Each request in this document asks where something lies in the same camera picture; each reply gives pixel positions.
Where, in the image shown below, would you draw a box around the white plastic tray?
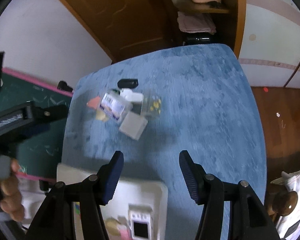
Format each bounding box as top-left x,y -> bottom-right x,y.
57,164 -> 168,239

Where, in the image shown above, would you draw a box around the blue fuzzy table mat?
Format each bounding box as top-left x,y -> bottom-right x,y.
62,44 -> 267,239

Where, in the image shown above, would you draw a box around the green chalkboard pink frame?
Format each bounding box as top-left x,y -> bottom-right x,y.
0,69 -> 71,181

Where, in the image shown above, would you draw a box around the white earbud case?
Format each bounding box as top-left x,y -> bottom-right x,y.
120,88 -> 144,103

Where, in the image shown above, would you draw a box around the white handheld game console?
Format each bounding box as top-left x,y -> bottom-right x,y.
128,204 -> 153,240

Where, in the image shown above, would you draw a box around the wooden shelf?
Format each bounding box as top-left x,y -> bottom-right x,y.
163,0 -> 247,56

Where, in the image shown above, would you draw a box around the black small case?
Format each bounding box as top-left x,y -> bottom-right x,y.
117,79 -> 139,89

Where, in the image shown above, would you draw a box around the pink folded towel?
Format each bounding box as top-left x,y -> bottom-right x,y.
177,11 -> 216,34

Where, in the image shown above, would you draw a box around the pink sponge puff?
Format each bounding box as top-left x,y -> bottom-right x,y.
87,96 -> 101,109

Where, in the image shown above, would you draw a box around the white power adapter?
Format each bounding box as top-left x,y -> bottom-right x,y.
119,112 -> 148,140

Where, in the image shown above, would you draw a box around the brown wooden door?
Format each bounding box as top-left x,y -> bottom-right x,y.
59,0 -> 172,62

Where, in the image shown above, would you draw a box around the clear bag yellow items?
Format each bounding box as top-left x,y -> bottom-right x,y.
140,89 -> 162,120

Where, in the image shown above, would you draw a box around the clear plastic floss box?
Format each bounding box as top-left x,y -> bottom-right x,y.
99,90 -> 133,124

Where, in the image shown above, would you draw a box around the person's left hand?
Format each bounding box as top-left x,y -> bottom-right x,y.
0,159 -> 25,222

